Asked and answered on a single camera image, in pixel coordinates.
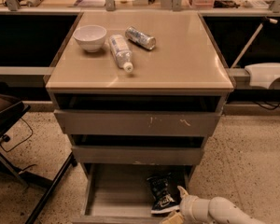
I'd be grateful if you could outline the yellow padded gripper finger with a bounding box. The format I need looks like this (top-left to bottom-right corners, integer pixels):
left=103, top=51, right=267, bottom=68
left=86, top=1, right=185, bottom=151
left=177, top=186, right=189, bottom=199
left=160, top=211, right=184, bottom=224

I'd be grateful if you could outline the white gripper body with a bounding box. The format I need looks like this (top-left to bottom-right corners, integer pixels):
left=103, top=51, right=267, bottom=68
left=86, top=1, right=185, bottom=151
left=179, top=195, right=213, bottom=224

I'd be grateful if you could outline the blue chip bag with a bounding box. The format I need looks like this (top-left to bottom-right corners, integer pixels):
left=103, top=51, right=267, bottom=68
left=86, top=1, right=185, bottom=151
left=147, top=174, right=179, bottom=215

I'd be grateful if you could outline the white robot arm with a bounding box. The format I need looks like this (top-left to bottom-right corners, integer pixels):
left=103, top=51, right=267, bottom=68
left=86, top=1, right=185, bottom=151
left=159, top=186, right=266, bottom=224

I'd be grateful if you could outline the grey middle drawer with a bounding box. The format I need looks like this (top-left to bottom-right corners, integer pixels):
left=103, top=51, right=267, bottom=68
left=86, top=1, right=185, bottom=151
left=72, top=146, right=203, bottom=165

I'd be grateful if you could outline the grey drawer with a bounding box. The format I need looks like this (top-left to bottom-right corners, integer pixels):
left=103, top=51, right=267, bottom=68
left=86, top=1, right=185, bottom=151
left=72, top=146, right=203, bottom=165
left=54, top=109, right=220, bottom=136
left=72, top=164, right=194, bottom=224

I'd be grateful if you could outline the grey bottom drawer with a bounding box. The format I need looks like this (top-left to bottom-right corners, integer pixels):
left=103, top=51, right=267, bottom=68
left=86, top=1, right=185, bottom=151
left=72, top=164, right=194, bottom=224

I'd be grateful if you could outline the grey top drawer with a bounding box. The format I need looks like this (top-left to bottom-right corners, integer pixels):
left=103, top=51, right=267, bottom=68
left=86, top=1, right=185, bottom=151
left=54, top=109, right=220, bottom=136

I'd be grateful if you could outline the grey drawer cabinet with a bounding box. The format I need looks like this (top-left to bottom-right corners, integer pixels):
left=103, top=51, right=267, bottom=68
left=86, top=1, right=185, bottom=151
left=45, top=10, right=235, bottom=224

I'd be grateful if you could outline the white curved plastic object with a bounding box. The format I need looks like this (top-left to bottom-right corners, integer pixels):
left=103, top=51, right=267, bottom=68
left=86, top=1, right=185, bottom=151
left=245, top=63, right=280, bottom=89

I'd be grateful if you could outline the clear plastic water bottle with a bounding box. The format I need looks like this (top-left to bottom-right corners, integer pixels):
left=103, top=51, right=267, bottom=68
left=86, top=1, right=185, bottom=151
left=108, top=35, right=133, bottom=73

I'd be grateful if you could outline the silver drink can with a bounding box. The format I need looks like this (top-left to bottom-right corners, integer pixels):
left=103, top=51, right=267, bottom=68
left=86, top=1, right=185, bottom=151
left=125, top=26, right=156, bottom=50

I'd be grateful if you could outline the white ceramic bowl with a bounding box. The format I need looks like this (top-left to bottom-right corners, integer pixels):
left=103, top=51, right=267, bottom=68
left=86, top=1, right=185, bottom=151
left=73, top=25, right=106, bottom=52

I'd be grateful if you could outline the white stick with black tip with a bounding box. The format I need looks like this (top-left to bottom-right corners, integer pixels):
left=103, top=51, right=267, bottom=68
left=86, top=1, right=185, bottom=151
left=231, top=17, right=278, bottom=68

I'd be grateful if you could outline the black chair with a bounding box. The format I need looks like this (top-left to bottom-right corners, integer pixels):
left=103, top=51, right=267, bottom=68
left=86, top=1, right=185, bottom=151
left=0, top=80, right=78, bottom=224

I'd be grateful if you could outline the black floor cable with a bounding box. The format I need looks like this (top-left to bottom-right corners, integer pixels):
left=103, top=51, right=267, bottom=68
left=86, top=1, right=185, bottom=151
left=0, top=117, right=38, bottom=173

